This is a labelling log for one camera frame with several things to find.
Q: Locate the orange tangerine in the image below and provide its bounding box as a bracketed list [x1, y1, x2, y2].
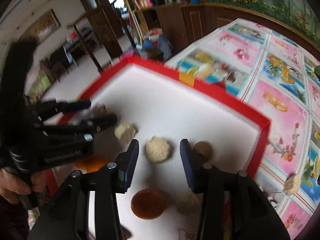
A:
[73, 154, 110, 173]
[131, 189, 168, 220]

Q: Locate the small beige yam piece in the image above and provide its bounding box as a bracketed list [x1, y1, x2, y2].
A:
[176, 192, 201, 216]

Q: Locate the large beige yam chunk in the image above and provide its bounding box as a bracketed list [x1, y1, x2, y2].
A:
[146, 137, 171, 164]

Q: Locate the red white tray box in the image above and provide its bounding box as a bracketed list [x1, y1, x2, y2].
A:
[44, 55, 272, 240]

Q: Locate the person's left hand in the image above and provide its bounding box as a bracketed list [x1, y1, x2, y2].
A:
[0, 168, 47, 204]

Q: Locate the colourful patterned tablecloth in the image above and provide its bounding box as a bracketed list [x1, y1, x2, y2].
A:
[167, 18, 319, 239]

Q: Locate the glass plant display cabinet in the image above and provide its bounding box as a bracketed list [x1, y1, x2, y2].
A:
[197, 0, 320, 46]

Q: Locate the framed wall painting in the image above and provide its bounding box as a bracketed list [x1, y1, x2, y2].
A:
[20, 9, 61, 44]

